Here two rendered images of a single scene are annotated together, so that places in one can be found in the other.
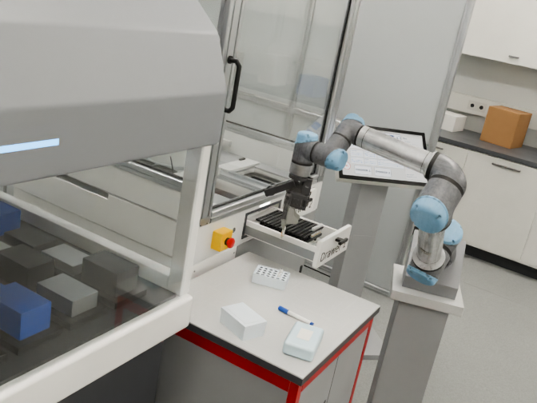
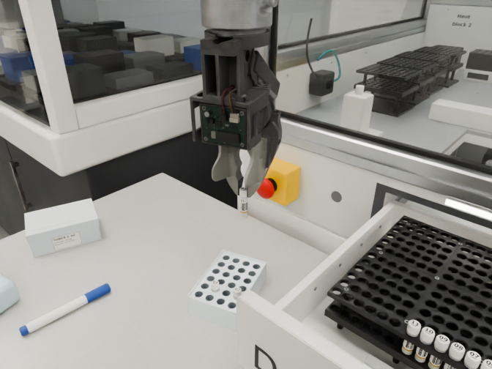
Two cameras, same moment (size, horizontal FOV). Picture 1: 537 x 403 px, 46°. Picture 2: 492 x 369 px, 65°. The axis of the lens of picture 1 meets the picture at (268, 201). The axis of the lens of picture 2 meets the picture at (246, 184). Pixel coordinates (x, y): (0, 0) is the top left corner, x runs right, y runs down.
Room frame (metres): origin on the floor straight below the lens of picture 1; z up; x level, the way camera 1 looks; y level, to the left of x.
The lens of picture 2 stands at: (2.25, -0.52, 1.23)
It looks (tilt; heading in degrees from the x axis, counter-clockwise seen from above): 29 degrees down; 105
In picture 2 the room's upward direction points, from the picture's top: straight up
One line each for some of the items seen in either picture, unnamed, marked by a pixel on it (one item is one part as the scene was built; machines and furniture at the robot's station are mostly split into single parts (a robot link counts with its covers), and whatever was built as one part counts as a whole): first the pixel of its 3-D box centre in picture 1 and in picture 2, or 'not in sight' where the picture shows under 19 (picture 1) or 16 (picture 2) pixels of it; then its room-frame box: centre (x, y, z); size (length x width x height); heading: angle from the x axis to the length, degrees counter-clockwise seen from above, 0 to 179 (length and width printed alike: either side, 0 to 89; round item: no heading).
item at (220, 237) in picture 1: (222, 239); (277, 181); (2.14, 0.14, 0.88); 0.07 x 0.05 x 0.07; 153
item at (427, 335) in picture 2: not in sight; (423, 346); (2.36, -0.20, 0.89); 0.01 x 0.01 x 0.05
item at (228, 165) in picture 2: (290, 220); (224, 167); (2.11, -0.09, 1.01); 0.06 x 0.03 x 0.09; 82
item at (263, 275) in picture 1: (271, 277); (228, 286); (2.10, -0.06, 0.78); 0.12 x 0.08 x 0.04; 81
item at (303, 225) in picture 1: (288, 229); (430, 296); (2.38, -0.10, 0.87); 0.22 x 0.18 x 0.06; 63
